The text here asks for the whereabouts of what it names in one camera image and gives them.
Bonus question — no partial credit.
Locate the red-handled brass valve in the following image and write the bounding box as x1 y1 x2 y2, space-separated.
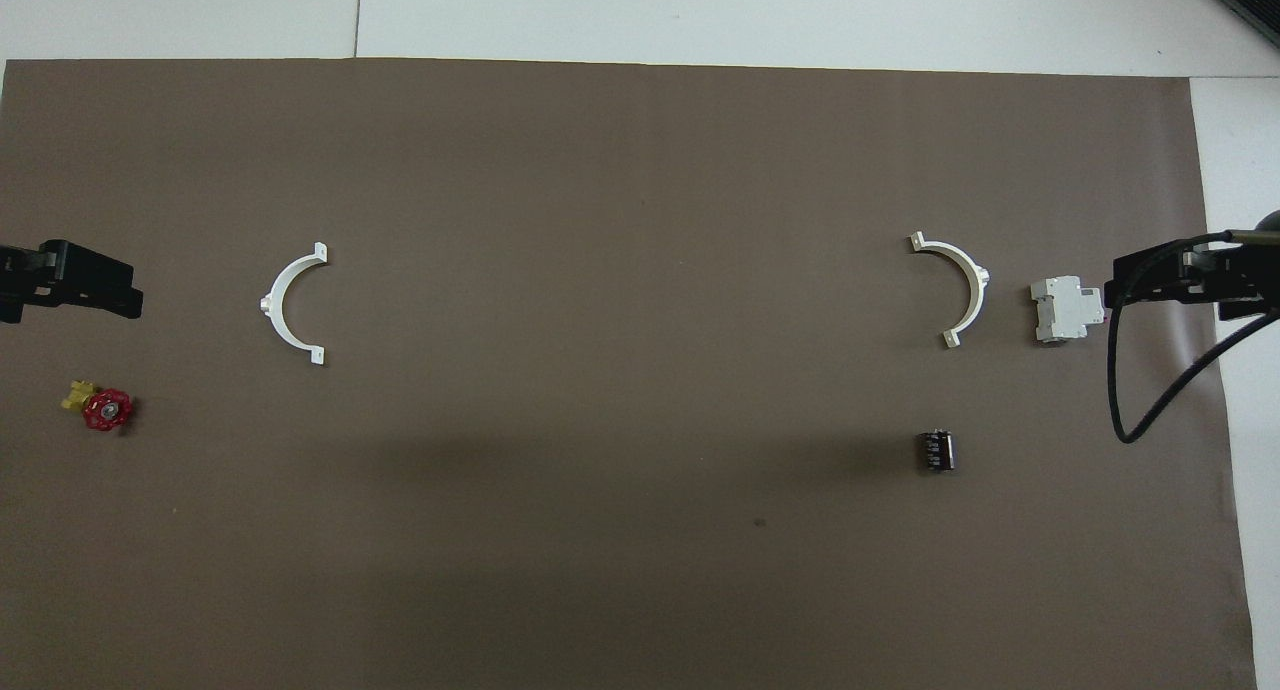
60 378 136 433

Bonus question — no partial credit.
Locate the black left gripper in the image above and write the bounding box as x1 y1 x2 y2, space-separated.
0 238 144 324

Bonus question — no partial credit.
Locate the white half-ring pipe clamp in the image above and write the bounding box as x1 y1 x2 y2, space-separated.
908 232 993 349
259 242 330 368

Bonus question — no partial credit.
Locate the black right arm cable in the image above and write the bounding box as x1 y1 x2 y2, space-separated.
1104 232 1280 445

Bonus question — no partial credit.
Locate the white circuit breaker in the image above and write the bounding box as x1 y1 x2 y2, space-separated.
1030 275 1107 345

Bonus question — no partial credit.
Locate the black cylindrical capacitor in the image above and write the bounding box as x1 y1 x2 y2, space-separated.
917 428 957 474

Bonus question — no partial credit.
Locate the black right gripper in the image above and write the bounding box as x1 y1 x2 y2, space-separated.
1104 208 1280 321

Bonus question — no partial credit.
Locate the brown table mat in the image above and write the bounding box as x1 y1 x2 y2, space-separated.
0 58 1259 690

